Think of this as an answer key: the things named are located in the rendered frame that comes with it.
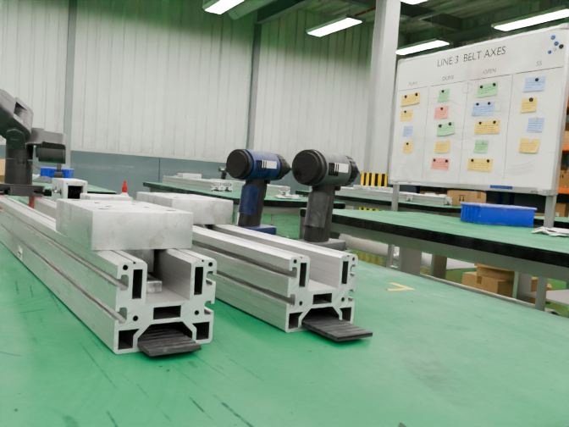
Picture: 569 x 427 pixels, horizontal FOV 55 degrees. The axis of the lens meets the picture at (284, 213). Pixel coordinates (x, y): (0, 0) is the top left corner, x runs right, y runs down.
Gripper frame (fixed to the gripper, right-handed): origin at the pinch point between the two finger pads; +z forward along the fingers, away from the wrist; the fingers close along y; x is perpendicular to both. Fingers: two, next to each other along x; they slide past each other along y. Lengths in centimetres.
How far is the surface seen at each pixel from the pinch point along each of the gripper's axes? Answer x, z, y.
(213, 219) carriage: -56, -8, 21
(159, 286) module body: -84, -3, 1
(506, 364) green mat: -105, 2, 30
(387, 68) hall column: 531, -200, 621
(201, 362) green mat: -93, 2, 2
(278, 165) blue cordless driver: -43, -17, 41
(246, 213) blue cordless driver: -44, -8, 34
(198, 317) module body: -88, -1, 4
